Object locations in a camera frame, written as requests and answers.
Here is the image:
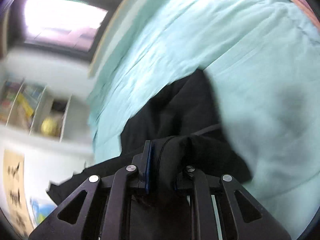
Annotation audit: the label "black hooded jacket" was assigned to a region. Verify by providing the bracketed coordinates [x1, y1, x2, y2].
[48, 69, 252, 221]

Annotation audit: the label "wall poster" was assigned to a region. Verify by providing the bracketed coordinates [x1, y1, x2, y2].
[2, 148, 58, 235]

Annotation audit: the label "yellow plush toy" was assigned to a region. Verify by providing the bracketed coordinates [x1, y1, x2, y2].
[41, 117, 60, 137]

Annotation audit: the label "dark framed window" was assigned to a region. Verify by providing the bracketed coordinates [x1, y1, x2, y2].
[8, 0, 123, 61]

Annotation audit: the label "white bookshelf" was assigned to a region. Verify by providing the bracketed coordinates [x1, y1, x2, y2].
[1, 75, 93, 155]

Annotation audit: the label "books on shelf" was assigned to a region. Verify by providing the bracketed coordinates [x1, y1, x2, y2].
[1, 77, 45, 131]

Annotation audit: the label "mint green bed sheet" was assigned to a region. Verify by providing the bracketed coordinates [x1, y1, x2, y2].
[88, 0, 319, 239]

